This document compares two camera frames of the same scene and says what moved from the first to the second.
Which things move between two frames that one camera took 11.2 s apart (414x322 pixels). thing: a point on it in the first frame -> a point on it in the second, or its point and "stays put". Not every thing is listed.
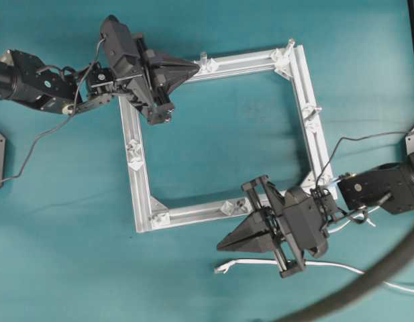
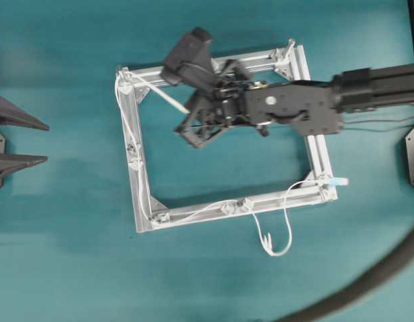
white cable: [335, 228] -> [147, 217]
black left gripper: [148, 92] -> [3, 163]
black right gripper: [267, 231] -> [225, 102]
